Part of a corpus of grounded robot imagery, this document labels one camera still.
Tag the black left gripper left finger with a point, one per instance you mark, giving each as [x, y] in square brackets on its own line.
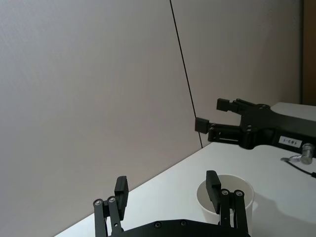
[121, 195]

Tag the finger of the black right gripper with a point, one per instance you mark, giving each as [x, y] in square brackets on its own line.
[223, 132]
[225, 105]

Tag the white paper cup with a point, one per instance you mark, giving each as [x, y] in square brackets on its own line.
[233, 183]

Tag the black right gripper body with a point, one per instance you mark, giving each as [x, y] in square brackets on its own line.
[269, 128]

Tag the brown wooden panel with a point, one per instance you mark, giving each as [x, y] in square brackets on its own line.
[310, 49]

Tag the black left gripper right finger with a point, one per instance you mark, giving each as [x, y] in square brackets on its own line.
[212, 190]

